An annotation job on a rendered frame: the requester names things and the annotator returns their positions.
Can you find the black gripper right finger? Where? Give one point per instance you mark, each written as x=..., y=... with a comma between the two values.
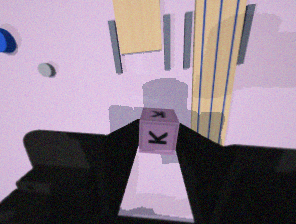
x=209, y=170

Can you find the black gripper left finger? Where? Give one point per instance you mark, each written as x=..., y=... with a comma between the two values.
x=111, y=156

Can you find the purple letter cube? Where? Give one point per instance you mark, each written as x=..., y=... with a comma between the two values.
x=158, y=131

